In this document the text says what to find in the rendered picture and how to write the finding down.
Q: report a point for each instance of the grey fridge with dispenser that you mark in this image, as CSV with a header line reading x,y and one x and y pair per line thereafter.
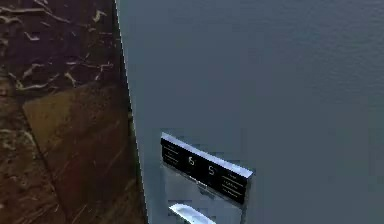
x,y
283,83

